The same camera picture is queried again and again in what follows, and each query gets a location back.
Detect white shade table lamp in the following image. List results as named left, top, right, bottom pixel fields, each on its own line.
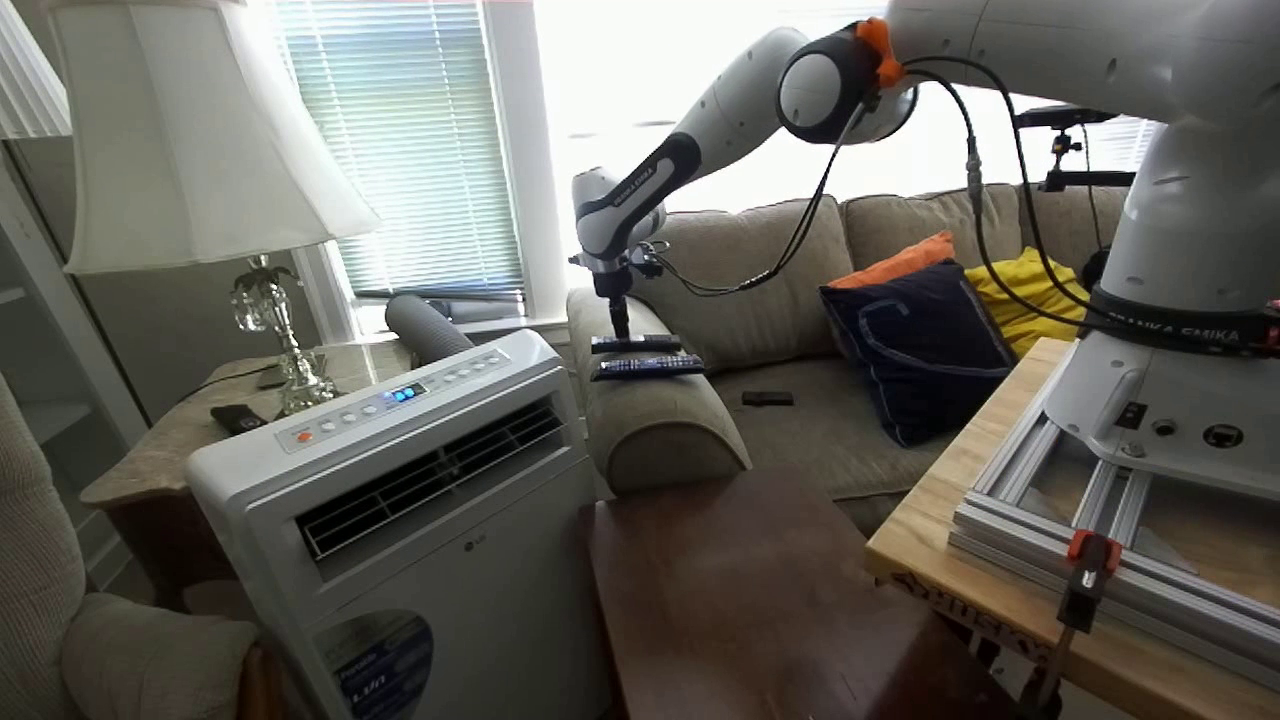
left=47, top=0, right=374, bottom=414

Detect orange throw pillow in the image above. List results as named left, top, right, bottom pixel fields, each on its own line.
left=826, top=231, right=957, bottom=289

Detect navy blue throw pillow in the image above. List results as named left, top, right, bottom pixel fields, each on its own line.
left=818, top=262, right=1016, bottom=447

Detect light wooden robot table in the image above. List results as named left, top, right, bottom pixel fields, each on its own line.
left=868, top=339, right=1280, bottom=720

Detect white window blinds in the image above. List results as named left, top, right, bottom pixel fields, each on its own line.
left=273, top=0, right=517, bottom=298

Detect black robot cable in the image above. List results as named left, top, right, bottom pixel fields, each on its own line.
left=643, top=53, right=1280, bottom=361

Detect black device on end table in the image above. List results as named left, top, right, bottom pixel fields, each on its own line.
left=207, top=405, right=269, bottom=438

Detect brown lamp end table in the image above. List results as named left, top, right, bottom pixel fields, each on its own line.
left=75, top=339, right=415, bottom=607

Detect beige armchair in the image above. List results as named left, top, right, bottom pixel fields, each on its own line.
left=0, top=381, right=289, bottom=720

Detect black remote with white label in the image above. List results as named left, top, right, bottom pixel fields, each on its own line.
left=589, top=338, right=684, bottom=354

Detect grey exhaust hose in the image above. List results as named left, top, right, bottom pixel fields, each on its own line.
left=382, top=293, right=474, bottom=369

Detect black remote on armrest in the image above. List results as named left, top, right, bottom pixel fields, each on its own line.
left=591, top=357, right=704, bottom=381

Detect white portable air conditioner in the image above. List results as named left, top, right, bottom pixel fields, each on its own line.
left=188, top=333, right=607, bottom=720

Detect dark wooden side table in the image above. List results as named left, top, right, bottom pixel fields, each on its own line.
left=583, top=477, right=1016, bottom=720

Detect orange black clamp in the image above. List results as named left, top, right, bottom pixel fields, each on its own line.
left=1056, top=530, right=1124, bottom=632

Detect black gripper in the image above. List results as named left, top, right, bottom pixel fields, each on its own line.
left=575, top=241, right=664, bottom=339

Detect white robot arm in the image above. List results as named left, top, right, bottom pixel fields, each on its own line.
left=575, top=0, right=1280, bottom=495

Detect yellow blanket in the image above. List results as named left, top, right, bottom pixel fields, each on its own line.
left=964, top=247, right=1088, bottom=357

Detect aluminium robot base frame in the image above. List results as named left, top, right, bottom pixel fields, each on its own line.
left=949, top=405, right=1280, bottom=695

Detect beige fabric sofa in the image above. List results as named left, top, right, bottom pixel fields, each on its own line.
left=567, top=187, right=1124, bottom=538

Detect black camera tripod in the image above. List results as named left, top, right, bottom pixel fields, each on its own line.
left=1010, top=104, right=1137, bottom=192

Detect small black remote on seat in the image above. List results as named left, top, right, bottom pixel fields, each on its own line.
left=738, top=387, right=796, bottom=407

